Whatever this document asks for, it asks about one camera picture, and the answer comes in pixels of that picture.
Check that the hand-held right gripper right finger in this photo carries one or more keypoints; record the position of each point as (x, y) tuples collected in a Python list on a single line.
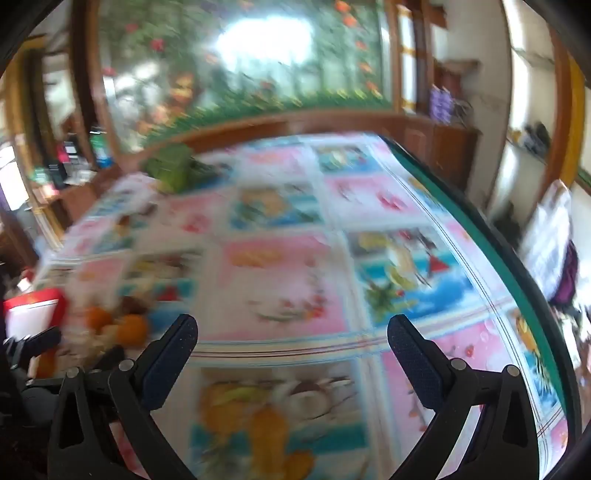
[(415, 364)]

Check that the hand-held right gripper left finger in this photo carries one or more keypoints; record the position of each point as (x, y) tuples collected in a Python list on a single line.
[(171, 364)]

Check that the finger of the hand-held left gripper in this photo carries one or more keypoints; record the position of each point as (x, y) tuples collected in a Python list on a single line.
[(34, 344)]

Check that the orange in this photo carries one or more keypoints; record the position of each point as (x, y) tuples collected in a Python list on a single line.
[(46, 364), (132, 330), (99, 318)]

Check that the red rimmed white tray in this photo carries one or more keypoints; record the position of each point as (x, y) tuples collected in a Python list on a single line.
[(32, 307)]

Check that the fruit print tablecloth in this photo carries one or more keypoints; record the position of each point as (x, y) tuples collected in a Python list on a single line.
[(286, 277)]

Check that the purple cloth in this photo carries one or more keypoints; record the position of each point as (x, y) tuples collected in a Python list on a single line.
[(568, 277)]

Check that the white cloth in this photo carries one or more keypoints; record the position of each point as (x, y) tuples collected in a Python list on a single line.
[(549, 235)]

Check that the green leafy vegetable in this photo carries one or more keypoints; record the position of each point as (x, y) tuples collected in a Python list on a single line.
[(168, 168)]

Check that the green label plastic bottle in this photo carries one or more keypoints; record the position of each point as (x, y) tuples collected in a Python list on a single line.
[(100, 148)]

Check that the wooden partition cabinet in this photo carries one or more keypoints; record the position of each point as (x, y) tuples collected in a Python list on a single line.
[(332, 127)]

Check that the purple bottle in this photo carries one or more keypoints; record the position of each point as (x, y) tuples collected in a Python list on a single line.
[(447, 105), (435, 104)]

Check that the flower decorated glass partition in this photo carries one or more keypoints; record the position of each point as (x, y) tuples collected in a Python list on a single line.
[(258, 60)]

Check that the wooden wall shelf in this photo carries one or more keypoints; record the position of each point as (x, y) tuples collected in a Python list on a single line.
[(459, 66)]

